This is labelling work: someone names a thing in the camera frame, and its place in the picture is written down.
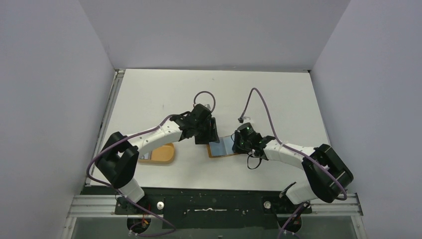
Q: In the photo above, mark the orange leather card holder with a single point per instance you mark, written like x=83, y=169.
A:
x=223, y=148

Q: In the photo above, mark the aluminium frame rail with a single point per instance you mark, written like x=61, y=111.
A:
x=103, y=206

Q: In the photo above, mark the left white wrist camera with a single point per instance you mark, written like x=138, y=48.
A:
x=208, y=107

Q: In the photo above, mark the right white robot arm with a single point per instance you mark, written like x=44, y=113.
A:
x=327, y=176

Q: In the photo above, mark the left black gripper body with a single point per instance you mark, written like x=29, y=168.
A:
x=205, y=125

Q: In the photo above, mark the credit card in tray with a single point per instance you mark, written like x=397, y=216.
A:
x=147, y=156

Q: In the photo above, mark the orange plastic tray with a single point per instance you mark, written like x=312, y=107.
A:
x=161, y=156

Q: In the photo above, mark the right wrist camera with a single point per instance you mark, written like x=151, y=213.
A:
x=244, y=119

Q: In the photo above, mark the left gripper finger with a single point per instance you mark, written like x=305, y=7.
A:
x=213, y=131
x=203, y=136

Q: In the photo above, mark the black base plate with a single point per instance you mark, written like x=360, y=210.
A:
x=221, y=209

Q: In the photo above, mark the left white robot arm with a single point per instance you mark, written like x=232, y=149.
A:
x=119, y=157

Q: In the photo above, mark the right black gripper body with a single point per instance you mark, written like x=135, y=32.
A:
x=237, y=143

